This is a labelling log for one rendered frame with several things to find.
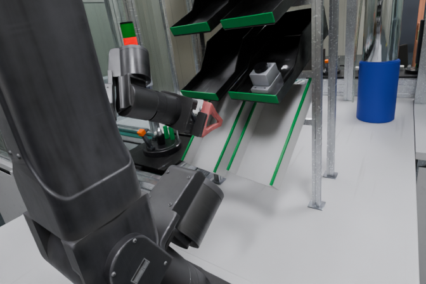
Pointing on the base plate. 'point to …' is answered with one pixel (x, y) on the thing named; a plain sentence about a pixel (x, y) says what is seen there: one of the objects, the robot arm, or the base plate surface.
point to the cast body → (265, 78)
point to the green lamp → (127, 30)
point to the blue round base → (377, 91)
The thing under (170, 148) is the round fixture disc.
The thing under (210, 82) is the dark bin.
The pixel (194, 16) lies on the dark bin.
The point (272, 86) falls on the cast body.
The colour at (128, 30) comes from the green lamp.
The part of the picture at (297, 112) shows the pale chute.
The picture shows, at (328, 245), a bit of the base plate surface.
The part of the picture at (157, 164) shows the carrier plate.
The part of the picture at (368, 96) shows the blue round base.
